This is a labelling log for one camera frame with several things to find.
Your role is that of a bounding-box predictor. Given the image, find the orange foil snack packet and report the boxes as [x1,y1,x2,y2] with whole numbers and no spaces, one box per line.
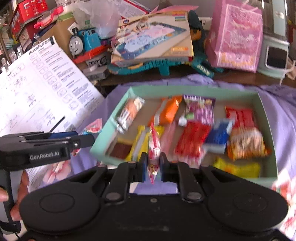
[148,95,183,126]

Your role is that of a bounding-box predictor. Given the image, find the brown chocolate packet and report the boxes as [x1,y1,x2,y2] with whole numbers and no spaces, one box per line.
[109,138,132,160]

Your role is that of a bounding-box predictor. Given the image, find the pink patterned snack packet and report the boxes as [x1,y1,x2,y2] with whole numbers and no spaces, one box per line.
[160,121,177,155]

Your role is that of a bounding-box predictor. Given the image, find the mint green cardboard box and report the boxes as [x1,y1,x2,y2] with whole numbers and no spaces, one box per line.
[89,84,279,188]

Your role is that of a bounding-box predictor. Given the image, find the children's drawing mat box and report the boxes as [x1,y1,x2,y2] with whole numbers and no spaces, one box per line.
[111,11,194,67]

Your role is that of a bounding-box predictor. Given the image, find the orange yellow chips bag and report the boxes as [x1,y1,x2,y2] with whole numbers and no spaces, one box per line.
[227,127,270,161]

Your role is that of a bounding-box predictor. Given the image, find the blue toy train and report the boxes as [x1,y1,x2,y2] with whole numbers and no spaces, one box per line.
[69,27,109,58]

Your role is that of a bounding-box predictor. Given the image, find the purple grape candy packet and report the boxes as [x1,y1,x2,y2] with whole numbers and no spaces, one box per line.
[178,95,216,126]

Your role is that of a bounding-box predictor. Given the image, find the yellow snack packet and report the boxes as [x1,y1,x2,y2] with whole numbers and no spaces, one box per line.
[213,157,261,178]

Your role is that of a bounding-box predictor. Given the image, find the purple floral cloth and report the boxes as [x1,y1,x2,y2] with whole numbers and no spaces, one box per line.
[20,74,295,240]

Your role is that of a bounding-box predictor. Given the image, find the white printed paper sheet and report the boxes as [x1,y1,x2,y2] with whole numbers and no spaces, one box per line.
[0,36,105,190]

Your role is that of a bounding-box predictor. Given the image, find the mint green appliance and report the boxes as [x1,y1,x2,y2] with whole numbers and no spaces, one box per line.
[257,0,290,79]

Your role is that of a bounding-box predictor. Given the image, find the pink gift bag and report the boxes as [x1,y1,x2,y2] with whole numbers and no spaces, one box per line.
[205,1,263,73]

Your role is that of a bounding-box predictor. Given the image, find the orange white long snack packet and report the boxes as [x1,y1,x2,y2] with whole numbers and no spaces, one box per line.
[115,96,145,133]

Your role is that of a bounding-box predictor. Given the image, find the small red white candy packet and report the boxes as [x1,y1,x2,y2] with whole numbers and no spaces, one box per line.
[71,117,103,156]

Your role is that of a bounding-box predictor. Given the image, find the pink white candy packet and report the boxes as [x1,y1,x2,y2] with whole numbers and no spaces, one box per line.
[147,123,161,184]

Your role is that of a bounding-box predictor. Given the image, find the red bright snack packet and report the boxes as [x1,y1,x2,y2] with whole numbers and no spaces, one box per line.
[174,121,212,158]

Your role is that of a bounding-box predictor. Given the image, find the person's left hand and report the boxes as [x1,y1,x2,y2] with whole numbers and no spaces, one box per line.
[0,170,30,221]

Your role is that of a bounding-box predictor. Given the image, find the blue snack packet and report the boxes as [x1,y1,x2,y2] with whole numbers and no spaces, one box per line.
[203,118,235,154]

